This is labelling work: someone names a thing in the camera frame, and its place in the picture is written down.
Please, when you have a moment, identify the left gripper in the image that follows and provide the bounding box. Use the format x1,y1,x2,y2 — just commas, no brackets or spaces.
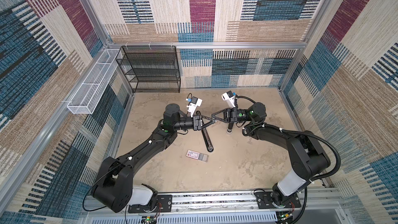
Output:
172,115,214,133

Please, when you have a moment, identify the grey staple tray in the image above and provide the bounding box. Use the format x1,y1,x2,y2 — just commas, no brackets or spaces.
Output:
198,153,209,162

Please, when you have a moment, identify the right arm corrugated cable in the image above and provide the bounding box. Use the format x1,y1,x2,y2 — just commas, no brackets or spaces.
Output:
236,95,342,224

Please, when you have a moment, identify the white mesh wall basket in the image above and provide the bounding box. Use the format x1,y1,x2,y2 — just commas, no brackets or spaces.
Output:
67,49,119,115

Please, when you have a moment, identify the aluminium front rail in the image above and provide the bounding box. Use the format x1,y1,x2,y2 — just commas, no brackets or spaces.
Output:
78,187,354,224

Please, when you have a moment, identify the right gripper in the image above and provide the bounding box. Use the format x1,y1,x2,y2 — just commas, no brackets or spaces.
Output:
211,107,253,123

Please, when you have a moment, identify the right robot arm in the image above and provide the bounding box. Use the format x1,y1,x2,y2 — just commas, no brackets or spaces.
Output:
211,102,331,208

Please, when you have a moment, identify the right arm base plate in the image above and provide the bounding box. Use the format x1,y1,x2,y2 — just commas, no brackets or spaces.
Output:
254,189,302,209

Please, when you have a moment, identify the red white staple box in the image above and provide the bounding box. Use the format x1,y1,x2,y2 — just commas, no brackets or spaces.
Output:
186,150,201,160

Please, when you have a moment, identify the grey silver stapler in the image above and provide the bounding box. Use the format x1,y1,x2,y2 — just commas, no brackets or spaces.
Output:
227,122,234,134

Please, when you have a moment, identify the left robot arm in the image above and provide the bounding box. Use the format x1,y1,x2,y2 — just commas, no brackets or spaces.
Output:
88,104,216,213

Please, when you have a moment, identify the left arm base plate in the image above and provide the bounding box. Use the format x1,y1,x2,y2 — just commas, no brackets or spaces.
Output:
127,195,173,214

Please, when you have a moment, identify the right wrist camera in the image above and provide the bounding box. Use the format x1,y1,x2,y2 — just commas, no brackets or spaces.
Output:
222,90,237,108

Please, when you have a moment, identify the black wire shelf rack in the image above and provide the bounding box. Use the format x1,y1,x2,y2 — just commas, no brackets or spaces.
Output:
116,46,181,93

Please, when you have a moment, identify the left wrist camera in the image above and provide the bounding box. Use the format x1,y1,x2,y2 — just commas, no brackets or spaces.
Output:
186,96,202,117

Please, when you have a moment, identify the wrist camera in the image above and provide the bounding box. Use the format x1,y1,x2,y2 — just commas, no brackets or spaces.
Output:
186,96,202,117
222,90,237,108

